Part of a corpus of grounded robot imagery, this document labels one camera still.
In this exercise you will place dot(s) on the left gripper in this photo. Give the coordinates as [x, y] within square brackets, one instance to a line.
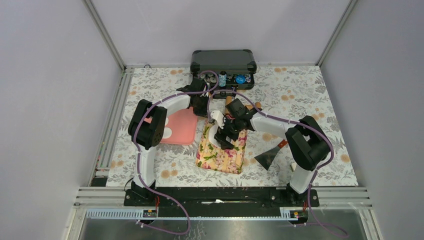
[204, 111]

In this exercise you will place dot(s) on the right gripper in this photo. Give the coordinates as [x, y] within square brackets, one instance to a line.
[221, 137]

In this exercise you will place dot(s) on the floral yellow tray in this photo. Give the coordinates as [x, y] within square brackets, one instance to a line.
[229, 161]

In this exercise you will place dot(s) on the white dough ball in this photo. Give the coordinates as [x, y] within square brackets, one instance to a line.
[208, 135]

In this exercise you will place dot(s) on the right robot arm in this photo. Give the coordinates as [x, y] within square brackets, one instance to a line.
[307, 142]

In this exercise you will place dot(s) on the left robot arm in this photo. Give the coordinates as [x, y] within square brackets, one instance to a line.
[147, 128]

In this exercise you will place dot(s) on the white dough wrapper lower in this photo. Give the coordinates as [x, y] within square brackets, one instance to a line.
[167, 133]

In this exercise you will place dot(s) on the pink plastic tray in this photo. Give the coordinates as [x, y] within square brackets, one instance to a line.
[183, 124]

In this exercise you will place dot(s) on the blue white chip stack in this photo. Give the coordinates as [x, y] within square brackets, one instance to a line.
[222, 79]

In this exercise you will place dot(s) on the blue small blind button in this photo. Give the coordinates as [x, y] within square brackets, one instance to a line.
[240, 79]

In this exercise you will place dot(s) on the black poker chip case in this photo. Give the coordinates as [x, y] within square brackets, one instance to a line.
[233, 61]

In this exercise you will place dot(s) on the white green eraser block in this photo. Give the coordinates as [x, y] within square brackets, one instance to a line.
[293, 166]

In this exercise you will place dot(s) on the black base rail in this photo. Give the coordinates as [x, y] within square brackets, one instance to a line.
[219, 202]

